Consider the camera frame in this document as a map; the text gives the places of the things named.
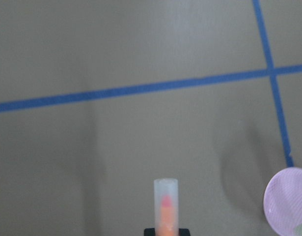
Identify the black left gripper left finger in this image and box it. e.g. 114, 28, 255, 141
143, 228, 156, 236

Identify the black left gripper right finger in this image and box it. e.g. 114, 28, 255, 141
178, 228, 190, 236

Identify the orange highlighter pen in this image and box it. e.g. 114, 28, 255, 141
154, 178, 179, 236

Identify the green highlighter pen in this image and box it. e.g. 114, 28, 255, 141
294, 223, 302, 236

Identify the pink mesh pen holder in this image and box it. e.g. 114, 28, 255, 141
263, 167, 302, 236

